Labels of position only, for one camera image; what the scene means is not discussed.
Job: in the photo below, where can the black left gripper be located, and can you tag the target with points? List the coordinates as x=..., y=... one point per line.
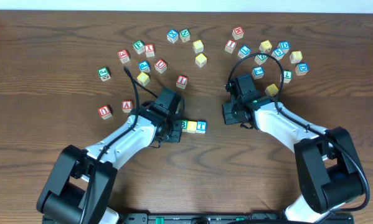
x=176, y=130

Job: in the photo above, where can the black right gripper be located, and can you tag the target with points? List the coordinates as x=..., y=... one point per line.
x=227, y=114

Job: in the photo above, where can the green B block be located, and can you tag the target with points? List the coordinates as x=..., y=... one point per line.
x=184, y=125

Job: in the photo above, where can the yellow O block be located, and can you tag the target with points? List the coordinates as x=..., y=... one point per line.
x=191, y=127

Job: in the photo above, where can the blue T block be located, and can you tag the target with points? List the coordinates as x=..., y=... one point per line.
x=201, y=127

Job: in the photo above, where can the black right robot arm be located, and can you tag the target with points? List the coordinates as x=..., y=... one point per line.
x=329, y=171

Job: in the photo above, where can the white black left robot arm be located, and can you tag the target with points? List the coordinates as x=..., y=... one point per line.
x=79, y=186

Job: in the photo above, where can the yellow K block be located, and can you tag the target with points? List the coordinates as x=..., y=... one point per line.
x=271, y=90

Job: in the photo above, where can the blue 2 block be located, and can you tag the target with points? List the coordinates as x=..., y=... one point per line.
x=258, y=72

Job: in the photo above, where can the red A block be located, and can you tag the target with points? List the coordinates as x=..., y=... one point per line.
x=126, y=106

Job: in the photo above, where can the red I block left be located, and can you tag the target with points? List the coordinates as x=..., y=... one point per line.
x=181, y=82

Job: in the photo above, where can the red i block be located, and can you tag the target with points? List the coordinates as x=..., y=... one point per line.
x=230, y=46
x=181, y=82

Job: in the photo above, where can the yellow block by P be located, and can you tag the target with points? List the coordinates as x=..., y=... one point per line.
x=143, y=79

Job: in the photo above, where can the green Z block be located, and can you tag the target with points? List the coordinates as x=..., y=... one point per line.
x=261, y=58

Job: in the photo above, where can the blue L block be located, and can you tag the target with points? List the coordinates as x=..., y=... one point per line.
x=244, y=51

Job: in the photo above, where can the green 7 block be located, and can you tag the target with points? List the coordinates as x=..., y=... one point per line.
x=286, y=76

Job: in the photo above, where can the yellow block lower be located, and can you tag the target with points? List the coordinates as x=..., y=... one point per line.
x=201, y=60

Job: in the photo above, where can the red U block near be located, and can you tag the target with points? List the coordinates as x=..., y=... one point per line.
x=105, y=112

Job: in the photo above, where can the red u block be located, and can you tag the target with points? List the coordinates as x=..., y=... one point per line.
x=105, y=112
x=161, y=66

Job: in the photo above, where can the red U block middle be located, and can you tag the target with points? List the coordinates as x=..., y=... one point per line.
x=161, y=66

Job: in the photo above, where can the blue P block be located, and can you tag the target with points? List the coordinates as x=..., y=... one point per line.
x=144, y=66

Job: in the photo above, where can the red I block right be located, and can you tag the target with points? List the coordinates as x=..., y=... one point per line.
x=230, y=46

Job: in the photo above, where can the blue 5 block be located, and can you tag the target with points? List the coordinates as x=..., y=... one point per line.
x=278, y=54

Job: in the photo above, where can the yellow block soccer side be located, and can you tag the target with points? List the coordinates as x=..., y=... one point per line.
x=265, y=46

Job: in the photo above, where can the yellow block upper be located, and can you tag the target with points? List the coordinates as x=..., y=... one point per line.
x=198, y=46

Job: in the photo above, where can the blue D block right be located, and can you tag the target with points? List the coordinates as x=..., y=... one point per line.
x=301, y=69

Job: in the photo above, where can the blue d block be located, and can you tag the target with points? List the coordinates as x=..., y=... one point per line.
x=284, y=46
x=301, y=69

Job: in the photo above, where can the red block top right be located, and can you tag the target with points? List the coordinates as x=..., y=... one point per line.
x=237, y=32

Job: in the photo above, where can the yellow 8 block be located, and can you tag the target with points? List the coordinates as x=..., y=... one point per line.
x=296, y=57

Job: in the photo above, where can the red Y block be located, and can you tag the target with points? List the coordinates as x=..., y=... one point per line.
x=149, y=50

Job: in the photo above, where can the blue D block upper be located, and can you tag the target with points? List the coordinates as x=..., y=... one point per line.
x=284, y=46

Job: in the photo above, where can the green J block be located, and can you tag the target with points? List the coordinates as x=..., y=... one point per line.
x=104, y=74

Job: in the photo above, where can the red G block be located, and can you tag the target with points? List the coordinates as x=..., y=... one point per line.
x=123, y=56

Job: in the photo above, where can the green F block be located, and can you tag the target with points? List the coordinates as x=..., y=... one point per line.
x=139, y=46

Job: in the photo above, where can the blue X block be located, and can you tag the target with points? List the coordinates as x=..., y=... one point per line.
x=172, y=36

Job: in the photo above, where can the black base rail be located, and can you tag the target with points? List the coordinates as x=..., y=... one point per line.
x=142, y=218

